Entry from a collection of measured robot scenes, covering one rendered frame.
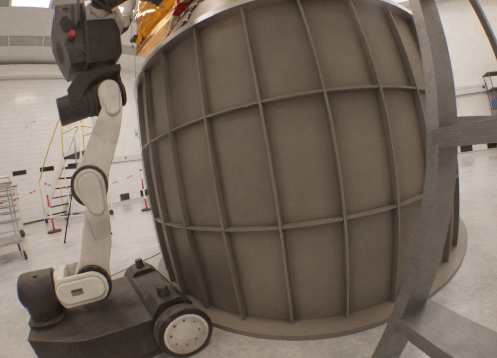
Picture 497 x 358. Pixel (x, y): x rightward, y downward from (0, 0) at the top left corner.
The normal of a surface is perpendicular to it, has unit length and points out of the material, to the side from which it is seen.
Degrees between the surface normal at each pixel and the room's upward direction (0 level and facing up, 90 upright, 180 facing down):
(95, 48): 99
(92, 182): 90
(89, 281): 90
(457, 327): 0
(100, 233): 115
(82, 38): 88
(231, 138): 90
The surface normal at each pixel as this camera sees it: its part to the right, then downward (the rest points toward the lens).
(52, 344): 0.35, -0.04
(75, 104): 0.72, 0.29
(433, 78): -0.98, -0.09
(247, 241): -0.41, 0.09
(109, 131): 0.47, 0.31
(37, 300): 0.64, -0.08
